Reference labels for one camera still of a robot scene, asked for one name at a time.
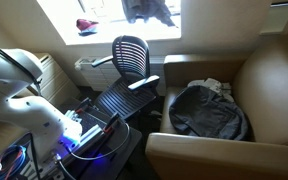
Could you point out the tan leather couch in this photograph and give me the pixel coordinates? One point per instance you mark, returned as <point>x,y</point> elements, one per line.
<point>274,93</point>

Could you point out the black robot cart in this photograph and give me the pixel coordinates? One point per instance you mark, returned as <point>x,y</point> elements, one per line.
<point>117,150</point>

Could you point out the black backpack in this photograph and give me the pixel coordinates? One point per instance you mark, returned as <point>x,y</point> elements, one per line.
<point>207,113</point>

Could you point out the black slatted office chair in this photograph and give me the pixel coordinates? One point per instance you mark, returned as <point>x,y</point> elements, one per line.
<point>130,56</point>

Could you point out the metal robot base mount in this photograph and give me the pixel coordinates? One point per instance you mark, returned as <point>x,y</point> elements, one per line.
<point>92,126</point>

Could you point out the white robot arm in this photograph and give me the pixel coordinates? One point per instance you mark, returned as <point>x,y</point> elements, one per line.
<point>24,106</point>

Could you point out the white radiator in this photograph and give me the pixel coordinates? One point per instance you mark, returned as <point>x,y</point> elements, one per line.
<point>94,73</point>

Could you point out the window with dark frame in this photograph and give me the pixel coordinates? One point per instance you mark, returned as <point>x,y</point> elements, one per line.
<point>110,26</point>

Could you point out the baseball cap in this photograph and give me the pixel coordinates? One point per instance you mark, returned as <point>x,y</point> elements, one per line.
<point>86,26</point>

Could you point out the crumpled white cloth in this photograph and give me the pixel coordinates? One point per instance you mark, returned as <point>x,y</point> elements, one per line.
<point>214,85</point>

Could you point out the dark hanging garment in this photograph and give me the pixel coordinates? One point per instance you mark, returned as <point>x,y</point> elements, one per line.
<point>147,10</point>

